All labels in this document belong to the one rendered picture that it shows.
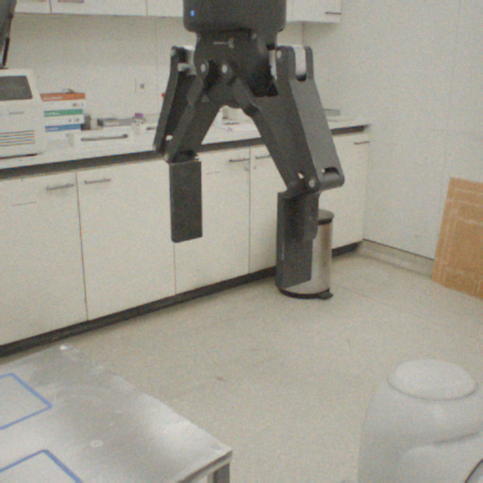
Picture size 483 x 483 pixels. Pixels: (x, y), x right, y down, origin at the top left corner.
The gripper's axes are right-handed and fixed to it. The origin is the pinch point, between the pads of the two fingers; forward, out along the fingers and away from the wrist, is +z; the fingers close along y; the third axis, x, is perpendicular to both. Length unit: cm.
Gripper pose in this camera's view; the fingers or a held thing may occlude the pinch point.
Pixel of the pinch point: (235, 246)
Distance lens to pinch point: 49.4
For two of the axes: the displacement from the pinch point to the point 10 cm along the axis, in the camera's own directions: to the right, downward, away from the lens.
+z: 0.0, 9.6, 2.9
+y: -6.3, -2.2, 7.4
